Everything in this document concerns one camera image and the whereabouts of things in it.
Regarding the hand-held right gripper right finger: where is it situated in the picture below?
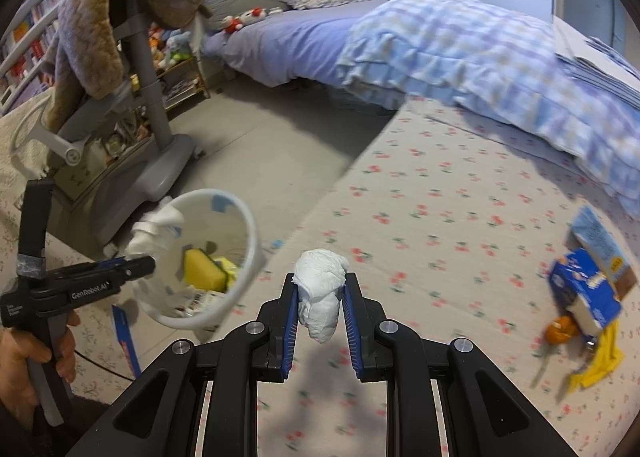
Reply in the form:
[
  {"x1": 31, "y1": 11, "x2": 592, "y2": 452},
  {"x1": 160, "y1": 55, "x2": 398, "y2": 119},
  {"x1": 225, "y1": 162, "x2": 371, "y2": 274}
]
[{"x1": 341, "y1": 273, "x2": 581, "y2": 457}]

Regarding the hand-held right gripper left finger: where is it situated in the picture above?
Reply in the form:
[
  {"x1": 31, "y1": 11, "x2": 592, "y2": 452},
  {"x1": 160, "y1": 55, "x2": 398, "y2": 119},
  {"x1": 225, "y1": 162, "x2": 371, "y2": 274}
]
[{"x1": 65, "y1": 273, "x2": 301, "y2": 457}]

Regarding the white tissue ball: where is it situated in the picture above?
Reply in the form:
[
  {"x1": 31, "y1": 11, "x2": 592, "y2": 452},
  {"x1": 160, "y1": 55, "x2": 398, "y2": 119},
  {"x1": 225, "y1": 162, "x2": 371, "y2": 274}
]
[{"x1": 292, "y1": 248, "x2": 351, "y2": 344}]

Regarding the yellow paper bowl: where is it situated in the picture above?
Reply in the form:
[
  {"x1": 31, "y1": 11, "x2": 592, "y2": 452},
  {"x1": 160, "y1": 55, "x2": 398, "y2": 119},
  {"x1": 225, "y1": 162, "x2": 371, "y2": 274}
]
[{"x1": 182, "y1": 248, "x2": 238, "y2": 294}]

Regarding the white plastic waste bin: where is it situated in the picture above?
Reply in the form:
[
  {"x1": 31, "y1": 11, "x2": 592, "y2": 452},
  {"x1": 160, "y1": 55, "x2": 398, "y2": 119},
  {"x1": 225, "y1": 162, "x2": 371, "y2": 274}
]
[{"x1": 127, "y1": 189, "x2": 261, "y2": 333}]

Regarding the person's left hand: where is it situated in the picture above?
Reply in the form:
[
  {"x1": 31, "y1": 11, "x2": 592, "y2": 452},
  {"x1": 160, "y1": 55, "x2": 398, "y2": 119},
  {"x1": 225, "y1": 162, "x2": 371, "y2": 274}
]
[{"x1": 0, "y1": 309, "x2": 81, "y2": 418}]

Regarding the cream floral cloth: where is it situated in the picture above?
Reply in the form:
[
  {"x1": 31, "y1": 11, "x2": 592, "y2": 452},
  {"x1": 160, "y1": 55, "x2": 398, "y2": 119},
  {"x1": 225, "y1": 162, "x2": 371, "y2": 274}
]
[{"x1": 0, "y1": 87, "x2": 146, "y2": 388}]

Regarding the blue flat packet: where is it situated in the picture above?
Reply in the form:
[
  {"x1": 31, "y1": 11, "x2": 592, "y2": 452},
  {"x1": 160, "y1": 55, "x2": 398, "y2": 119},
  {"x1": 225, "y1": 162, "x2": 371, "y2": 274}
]
[{"x1": 112, "y1": 304, "x2": 144, "y2": 379}]

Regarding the grey adjustable chair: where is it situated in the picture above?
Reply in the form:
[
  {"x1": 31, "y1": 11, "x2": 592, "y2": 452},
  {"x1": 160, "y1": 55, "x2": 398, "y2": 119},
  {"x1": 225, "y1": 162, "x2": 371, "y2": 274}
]
[{"x1": 10, "y1": 0, "x2": 206, "y2": 248}]

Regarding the wooden toy shelf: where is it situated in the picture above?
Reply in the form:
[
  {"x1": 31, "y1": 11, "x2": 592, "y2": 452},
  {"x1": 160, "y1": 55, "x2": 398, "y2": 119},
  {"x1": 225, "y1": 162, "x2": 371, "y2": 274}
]
[{"x1": 107, "y1": 22, "x2": 211, "y2": 158}]

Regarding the orange peel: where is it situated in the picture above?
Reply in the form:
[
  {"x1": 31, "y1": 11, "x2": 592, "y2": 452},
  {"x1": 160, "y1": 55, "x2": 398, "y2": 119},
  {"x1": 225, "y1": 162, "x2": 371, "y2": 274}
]
[{"x1": 544, "y1": 315, "x2": 581, "y2": 344}]

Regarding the small blue carton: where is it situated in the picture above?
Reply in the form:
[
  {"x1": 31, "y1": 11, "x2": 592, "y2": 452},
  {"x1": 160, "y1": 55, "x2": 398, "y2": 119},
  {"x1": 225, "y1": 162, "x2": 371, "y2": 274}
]
[{"x1": 548, "y1": 248, "x2": 622, "y2": 335}]

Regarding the yellow wrapper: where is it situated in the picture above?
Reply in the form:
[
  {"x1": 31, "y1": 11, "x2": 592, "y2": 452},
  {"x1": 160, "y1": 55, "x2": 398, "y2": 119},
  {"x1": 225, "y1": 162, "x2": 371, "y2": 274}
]
[{"x1": 569, "y1": 322, "x2": 626, "y2": 393}]

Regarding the brown snack carton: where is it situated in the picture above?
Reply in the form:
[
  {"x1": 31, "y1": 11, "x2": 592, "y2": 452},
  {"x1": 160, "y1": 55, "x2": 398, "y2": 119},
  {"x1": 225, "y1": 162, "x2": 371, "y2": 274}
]
[{"x1": 570, "y1": 205, "x2": 640, "y2": 298}]

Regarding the red white plush toy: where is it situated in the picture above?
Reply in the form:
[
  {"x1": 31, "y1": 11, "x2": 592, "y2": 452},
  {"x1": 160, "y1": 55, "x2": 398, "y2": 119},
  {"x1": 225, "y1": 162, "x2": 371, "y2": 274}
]
[{"x1": 222, "y1": 7, "x2": 268, "y2": 35}]

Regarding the purple bed sheet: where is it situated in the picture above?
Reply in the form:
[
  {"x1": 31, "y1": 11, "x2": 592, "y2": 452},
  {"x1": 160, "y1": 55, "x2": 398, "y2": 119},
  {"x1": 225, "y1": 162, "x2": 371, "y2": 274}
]
[{"x1": 202, "y1": 0, "x2": 401, "y2": 88}]

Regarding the blue checked ruffled blanket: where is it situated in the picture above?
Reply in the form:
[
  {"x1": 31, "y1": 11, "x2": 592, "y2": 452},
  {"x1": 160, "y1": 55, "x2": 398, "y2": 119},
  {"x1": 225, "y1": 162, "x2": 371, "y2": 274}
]
[{"x1": 335, "y1": 0, "x2": 640, "y2": 220}]

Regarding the folded striped cloth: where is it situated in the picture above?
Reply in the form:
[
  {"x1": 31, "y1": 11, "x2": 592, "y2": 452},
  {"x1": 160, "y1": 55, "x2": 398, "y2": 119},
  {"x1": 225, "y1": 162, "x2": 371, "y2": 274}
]
[{"x1": 552, "y1": 17, "x2": 640, "y2": 110}]

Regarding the black cable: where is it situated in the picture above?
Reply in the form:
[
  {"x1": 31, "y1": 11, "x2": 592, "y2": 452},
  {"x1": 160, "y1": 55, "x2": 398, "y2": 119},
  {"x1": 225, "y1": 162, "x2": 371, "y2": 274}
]
[{"x1": 74, "y1": 348, "x2": 137, "y2": 382}]

